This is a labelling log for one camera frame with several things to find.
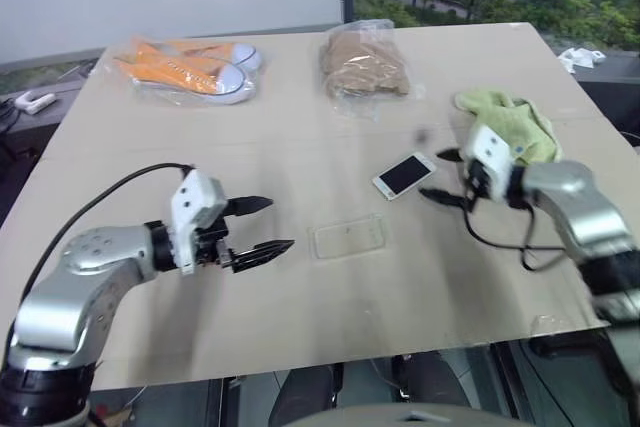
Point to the white plastic power strip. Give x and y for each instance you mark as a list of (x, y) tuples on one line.
[(34, 101)]

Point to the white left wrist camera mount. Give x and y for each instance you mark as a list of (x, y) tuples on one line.
[(192, 202)]

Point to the beige cardboard sheet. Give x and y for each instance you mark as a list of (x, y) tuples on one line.
[(300, 307)]

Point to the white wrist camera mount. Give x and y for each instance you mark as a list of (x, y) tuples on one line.
[(192, 202), (492, 154)]

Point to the grey curved shell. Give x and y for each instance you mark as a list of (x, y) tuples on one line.
[(400, 417)]

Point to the orange canvas sneaker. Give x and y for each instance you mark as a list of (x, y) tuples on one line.
[(175, 74), (210, 49)]

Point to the white smartphone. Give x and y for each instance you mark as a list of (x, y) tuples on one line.
[(405, 176)]

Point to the green towel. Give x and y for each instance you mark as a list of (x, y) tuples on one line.
[(520, 122)]

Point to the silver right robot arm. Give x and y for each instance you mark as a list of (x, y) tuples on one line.
[(575, 202)]

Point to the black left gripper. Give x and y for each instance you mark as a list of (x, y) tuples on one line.
[(212, 242)]

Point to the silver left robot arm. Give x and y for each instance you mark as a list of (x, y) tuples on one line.
[(75, 292)]

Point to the brown folded cloth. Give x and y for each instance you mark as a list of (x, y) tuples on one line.
[(362, 64)]

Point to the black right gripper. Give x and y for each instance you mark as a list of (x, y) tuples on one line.
[(478, 179)]

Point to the clear plastic phone case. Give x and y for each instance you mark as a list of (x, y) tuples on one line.
[(347, 237)]

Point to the clear tape piece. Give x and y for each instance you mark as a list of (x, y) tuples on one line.
[(550, 323)]

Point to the crumpled white paper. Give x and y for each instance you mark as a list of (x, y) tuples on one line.
[(580, 58)]

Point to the orange sneakers in bag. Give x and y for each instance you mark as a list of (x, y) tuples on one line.
[(195, 99)]

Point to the clear plastic cloth bag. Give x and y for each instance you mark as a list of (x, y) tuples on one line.
[(370, 107)]

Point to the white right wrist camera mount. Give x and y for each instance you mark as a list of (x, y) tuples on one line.
[(492, 154)]

